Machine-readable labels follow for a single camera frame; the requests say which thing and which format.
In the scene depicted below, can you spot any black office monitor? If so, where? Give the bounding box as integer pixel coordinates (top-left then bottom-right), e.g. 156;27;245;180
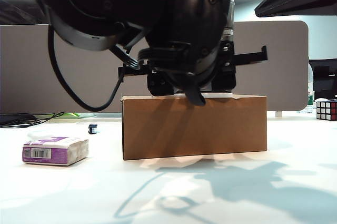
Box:
308;59;337;101

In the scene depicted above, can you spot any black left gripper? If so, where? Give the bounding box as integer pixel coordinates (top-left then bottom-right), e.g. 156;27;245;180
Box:
117;41;270;91

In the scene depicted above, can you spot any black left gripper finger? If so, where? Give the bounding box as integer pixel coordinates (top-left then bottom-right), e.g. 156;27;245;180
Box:
146;71;175;97

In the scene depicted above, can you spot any white earbuds case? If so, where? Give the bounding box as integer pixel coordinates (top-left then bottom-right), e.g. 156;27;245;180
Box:
27;131;53;139

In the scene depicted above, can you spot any brown cardboard box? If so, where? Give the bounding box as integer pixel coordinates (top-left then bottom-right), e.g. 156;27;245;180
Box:
120;94;268;161

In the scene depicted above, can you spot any black Rubik's cube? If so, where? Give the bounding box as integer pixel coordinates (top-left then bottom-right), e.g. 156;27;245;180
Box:
315;99;337;122

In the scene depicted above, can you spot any black cable bundle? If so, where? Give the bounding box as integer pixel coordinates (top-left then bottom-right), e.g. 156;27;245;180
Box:
0;112;65;129

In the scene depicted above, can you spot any white plastic drawer cabinet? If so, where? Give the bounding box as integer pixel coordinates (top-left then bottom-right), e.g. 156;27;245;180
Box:
172;0;235;99

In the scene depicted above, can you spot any purple white napkin pack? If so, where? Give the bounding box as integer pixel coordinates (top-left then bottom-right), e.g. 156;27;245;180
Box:
22;136;90;167

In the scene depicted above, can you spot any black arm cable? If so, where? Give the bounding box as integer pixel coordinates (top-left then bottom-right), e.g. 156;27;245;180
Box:
47;23;124;112

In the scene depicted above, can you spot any grey-brown desk partition panel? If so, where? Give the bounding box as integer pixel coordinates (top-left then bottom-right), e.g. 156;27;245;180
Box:
0;21;309;115

